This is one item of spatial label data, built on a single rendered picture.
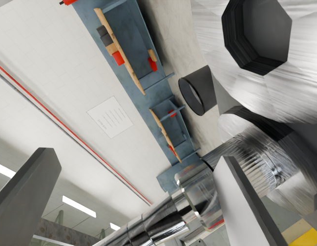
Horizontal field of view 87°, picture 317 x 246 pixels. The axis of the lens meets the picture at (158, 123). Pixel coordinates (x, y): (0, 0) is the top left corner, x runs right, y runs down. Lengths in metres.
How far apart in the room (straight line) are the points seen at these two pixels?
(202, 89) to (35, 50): 3.54
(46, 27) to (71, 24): 0.45
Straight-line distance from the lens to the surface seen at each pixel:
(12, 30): 4.41
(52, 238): 3.90
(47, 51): 4.37
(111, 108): 4.85
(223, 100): 0.16
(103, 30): 3.79
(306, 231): 1.47
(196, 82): 1.71
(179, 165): 7.17
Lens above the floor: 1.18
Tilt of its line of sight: 4 degrees down
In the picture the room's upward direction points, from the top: 122 degrees counter-clockwise
